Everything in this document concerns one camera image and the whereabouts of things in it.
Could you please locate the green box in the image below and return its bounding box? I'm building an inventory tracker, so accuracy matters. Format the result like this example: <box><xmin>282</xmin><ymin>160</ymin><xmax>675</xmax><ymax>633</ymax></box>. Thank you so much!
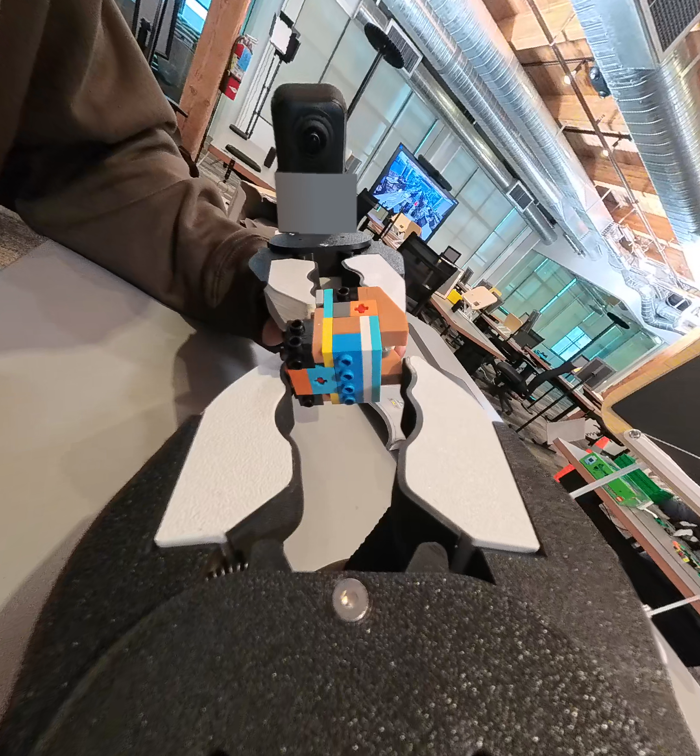
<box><xmin>579</xmin><ymin>450</ymin><xmax>659</xmax><ymax>510</ymax></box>

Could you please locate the grey desk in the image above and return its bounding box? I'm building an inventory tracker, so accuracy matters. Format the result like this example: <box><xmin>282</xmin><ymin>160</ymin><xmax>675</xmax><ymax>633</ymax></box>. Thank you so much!
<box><xmin>0</xmin><ymin>238</ymin><xmax>700</xmax><ymax>756</ymax></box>

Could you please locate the grey table with wood edge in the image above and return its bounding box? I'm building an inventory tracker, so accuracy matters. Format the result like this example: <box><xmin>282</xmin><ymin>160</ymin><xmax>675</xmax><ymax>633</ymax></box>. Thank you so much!
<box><xmin>207</xmin><ymin>135</ymin><xmax>281</xmax><ymax>191</ymax></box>

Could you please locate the dark cloth with white mark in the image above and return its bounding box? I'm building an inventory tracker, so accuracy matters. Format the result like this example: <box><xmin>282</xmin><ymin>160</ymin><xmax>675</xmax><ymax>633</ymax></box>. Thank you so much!
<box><xmin>661</xmin><ymin>498</ymin><xmax>700</xmax><ymax>569</ymax></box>

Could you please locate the person's left forearm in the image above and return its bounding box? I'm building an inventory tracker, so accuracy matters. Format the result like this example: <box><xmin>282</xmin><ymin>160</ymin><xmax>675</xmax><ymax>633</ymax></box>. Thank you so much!
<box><xmin>0</xmin><ymin>0</ymin><xmax>281</xmax><ymax>345</ymax></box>

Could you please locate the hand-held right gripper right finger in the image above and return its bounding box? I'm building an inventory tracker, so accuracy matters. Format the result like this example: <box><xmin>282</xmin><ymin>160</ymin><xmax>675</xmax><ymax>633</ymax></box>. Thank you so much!
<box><xmin>393</xmin><ymin>356</ymin><xmax>542</xmax><ymax>554</ymax></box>

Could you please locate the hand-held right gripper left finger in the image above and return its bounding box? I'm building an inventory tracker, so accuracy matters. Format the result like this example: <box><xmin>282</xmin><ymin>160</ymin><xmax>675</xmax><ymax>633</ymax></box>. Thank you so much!
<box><xmin>154</xmin><ymin>368</ymin><xmax>305</xmax><ymax>548</ymax></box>

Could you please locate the large wall screen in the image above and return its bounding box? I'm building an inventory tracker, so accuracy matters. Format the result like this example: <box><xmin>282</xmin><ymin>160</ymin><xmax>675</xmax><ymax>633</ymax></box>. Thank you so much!
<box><xmin>368</xmin><ymin>142</ymin><xmax>461</xmax><ymax>244</ymax></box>

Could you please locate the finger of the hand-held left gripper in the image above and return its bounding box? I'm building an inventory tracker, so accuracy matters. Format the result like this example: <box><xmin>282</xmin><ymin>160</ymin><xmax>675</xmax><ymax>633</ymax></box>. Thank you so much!
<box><xmin>263</xmin><ymin>259</ymin><xmax>320</xmax><ymax>327</ymax></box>
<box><xmin>340</xmin><ymin>253</ymin><xmax>408</xmax><ymax>314</ymax></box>

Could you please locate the wooden post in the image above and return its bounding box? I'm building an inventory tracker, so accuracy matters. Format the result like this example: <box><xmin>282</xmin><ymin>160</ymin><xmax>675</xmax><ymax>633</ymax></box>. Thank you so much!
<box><xmin>177</xmin><ymin>0</ymin><xmax>251</xmax><ymax>161</ymax></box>

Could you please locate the red fire extinguisher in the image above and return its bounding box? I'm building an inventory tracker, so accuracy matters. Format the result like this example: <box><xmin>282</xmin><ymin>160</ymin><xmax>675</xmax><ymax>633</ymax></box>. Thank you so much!
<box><xmin>219</xmin><ymin>33</ymin><xmax>256</xmax><ymax>99</ymax></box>

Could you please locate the black video bar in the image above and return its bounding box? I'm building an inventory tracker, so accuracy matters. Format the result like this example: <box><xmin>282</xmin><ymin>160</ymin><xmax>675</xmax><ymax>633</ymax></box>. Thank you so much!
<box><xmin>416</xmin><ymin>154</ymin><xmax>455</xmax><ymax>191</ymax></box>

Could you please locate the multicoloured brick model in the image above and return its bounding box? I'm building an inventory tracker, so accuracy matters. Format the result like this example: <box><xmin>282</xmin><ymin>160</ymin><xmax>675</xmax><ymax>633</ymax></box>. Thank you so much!
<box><xmin>281</xmin><ymin>284</ymin><xmax>412</xmax><ymax>410</ymax></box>

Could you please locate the wooden laptop stand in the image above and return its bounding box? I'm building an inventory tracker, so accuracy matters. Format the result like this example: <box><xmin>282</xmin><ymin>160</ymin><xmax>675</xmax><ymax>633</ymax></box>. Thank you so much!
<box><xmin>458</xmin><ymin>284</ymin><xmax>499</xmax><ymax>312</ymax></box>

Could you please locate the black board with wooden edge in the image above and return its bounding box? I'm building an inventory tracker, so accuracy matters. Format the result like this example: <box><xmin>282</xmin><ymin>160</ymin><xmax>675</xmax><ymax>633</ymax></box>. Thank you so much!
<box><xmin>599</xmin><ymin>326</ymin><xmax>700</xmax><ymax>474</ymax></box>

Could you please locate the silver ventilation duct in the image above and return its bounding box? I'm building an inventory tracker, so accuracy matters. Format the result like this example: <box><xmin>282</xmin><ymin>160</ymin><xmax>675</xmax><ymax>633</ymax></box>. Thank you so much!
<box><xmin>378</xmin><ymin>0</ymin><xmax>700</xmax><ymax>332</ymax></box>

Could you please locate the wood-edged desk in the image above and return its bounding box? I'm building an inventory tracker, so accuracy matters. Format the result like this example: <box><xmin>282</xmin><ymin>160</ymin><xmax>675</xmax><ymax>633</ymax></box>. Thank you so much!
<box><xmin>552</xmin><ymin>436</ymin><xmax>700</xmax><ymax>646</ymax></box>
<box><xmin>428</xmin><ymin>291</ymin><xmax>508</xmax><ymax>362</ymax></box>

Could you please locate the black mesh office chair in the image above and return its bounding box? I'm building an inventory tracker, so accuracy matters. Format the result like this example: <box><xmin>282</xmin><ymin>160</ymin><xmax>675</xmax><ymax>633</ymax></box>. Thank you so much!
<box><xmin>396</xmin><ymin>232</ymin><xmax>461</xmax><ymax>303</ymax></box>

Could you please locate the black oblong device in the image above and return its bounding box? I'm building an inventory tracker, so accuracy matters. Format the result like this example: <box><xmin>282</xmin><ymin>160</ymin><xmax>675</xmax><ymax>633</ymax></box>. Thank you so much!
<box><xmin>225</xmin><ymin>142</ymin><xmax>263</xmax><ymax>173</ymax></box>

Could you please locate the light panel on stand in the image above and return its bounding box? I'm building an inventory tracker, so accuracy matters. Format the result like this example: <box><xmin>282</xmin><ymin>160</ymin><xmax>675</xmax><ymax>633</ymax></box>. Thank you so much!
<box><xmin>231</xmin><ymin>11</ymin><xmax>301</xmax><ymax>141</ymax></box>

